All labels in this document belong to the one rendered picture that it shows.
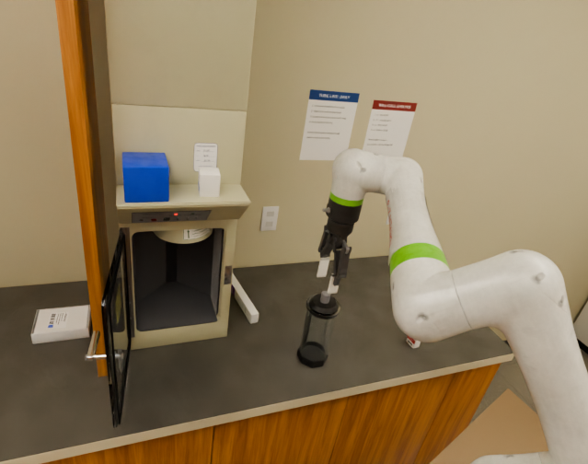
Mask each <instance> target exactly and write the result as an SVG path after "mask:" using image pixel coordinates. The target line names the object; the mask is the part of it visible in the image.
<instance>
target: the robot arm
mask: <svg viewBox="0 0 588 464"><path fill-rule="evenodd" d="M367 192H374V193H380V194H384V195H385V196H386V206H387V211H388V220H389V256H388V265H389V263H390V288H391V301H392V310H393V316H394V319H395V321H396V323H397V325H398V326H399V328H400V329H401V330H402V331H403V332H404V333H405V334H406V335H408V336H409V337H410V338H412V339H414V340H416V341H419V342H438V341H440V340H443V339H446V338H449V337H452V336H455V335H457V334H460V333H463V332H466V331H471V330H474V329H479V328H484V327H493V328H496V329H498V330H500V331H501V332H502V333H503V334H504V336H505V338H506V340H507V342H508V343H509V345H510V347H511V349H512V351H513V354H514V357H515V359H516V361H517V363H518V365H519V367H520V369H521V371H522V374H523V376H524V378H525V382H526V385H527V386H528V389H529V391H530V394H531V397H532V399H533V402H534V404H535V407H536V411H537V414H538V417H539V420H540V423H541V426H542V429H543V432H544V436H545V438H546V442H547V445H548V451H543V452H535V453H525V454H513V455H487V456H483V457H480V458H477V459H475V460H474V461H473V462H472V463H470V464H588V373H587V370H586V367H585V364H584V361H583V359H582V354H581V350H580V347H579V344H578V341H577V338H576V334H575V330H574V328H573V324H572V320H571V311H570V307H569V302H568V298H567V293H566V288H565V284H564V279H563V276H562V274H561V272H560V270H559V268H558V267H557V265H556V264H555V263H554V262H553V261H552V260H550V259H549V258H548V257H546V256H544V255H542V254H540V253H538V252H535V251H532V250H528V249H514V250H509V251H505V252H504V253H501V254H499V255H496V256H494V257H491V258H488V259H486V260H483V261H479V262H476V263H472V264H469V265H467V266H463V267H460V268H457V269H453V270H451V271H450V269H449V266H448V263H447V261H446V257H445V255H444V252H443V249H442V247H441V245H440V242H439V240H438V238H437V236H436V233H435V231H434V228H433V225H432V220H431V218H430V214H429V210H428V206H427V203H426V198H425V196H424V187H423V173H422V170H421V167H420V165H419V164H418V163H417V162H416V161H415V160H413V159H411V158H409V157H392V156H384V155H380V154H376V153H372V152H368V151H364V150H362V149H358V148H350V149H346V150H344V151H342V152H341V153H339V154H338V155H337V156H336V158H335V160H334V162H333V165H332V184H331V190H330V195H329V202H328V204H327V208H323V210H322V211H323V212H326V215H327V216H328V222H327V224H326V225H324V231H323V235H322V238H321V241H320V244H319V247H318V252H320V262H319V265H318V270H317V278H318V277H326V275H327V270H328V266H329V257H330V253H331V251H333V252H334V273H332V274H331V277H330V281H329V289H328V294H335V293H337V292H338V288H339V284H340V278H346V276H347V270H348V264H349V258H350V254H351V251H352V247H348V245H347V237H348V236H349V235H350V234H351V233H352V231H353V227H354V223H356V222H357V221H358V220H359V216H360V212H361V210H362V205H363V199H364V196H365V194H366V193H367ZM322 248H323V249H322Z"/></svg>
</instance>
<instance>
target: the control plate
mask: <svg viewBox="0 0 588 464"><path fill-rule="evenodd" d="M211 211H212V210H207V211H177V212H147V213H132V223H149V222H173V221H196V220H207V218H208V216H209V214H210V212H211ZM191 213H195V214H194V215H191ZM174 214H178V215H174ZM165 217H170V219H169V221H163V220H164V218H165ZM186 217H188V219H189V220H187V219H186ZM195 217H198V218H197V219H196V218H195ZM176 218H179V220H177V219H176ZM140 219H143V221H140ZM151 219H156V221H151Z"/></svg>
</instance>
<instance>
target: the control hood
mask: <svg viewBox="0 0 588 464"><path fill-rule="evenodd" d="M250 204H251V201H250V200H249V198H248V197H247V195H246V193H245V192H244V190H243V188H242V187H241V185H240V184H220V194H219V197H200V196H199V191H198V184H178V185H169V201H168V202H154V203H126V202H125V201H124V188H123V185H118V186H116V206H117V215H118V222H119V223H120V224H137V223H132V213H147V212H177V211H207V210H212V211H211V212H210V214H209V216H208V218H207V220H230V219H239V218H240V217H241V216H242V214H243V213H245V212H246V210H247V209H248V207H249V206H250ZM207 220H196V221H207Z"/></svg>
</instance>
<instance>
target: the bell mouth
mask: <svg viewBox="0 0 588 464"><path fill-rule="evenodd" d="M212 232H213V229H212V228H204V229H184V230H165V231H154V233H155V234H156V236H158V237H159V238H161V239H163V240H165V241H168V242H172V243H179V244H189V243H195V242H199V241H202V240H204V239H206V238H208V237H209V236H210V235H211V234H212Z"/></svg>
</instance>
